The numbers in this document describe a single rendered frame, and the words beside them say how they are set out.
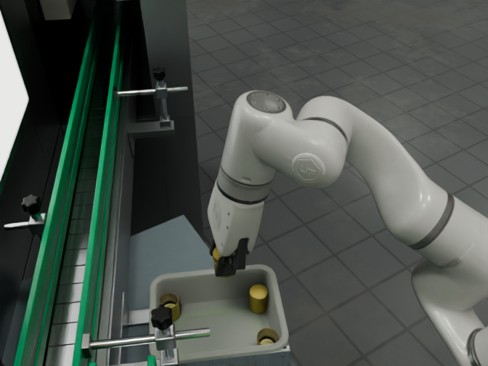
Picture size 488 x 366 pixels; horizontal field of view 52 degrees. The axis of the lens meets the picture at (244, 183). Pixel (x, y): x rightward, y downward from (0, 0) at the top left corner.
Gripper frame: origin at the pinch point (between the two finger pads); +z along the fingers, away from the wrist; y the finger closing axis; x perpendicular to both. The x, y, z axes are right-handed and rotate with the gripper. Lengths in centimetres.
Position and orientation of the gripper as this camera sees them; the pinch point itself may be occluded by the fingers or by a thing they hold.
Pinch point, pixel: (224, 255)
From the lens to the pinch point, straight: 80.3
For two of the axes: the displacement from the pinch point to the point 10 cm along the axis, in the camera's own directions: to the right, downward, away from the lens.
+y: 2.6, 6.7, -7.0
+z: -2.0, 7.4, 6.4
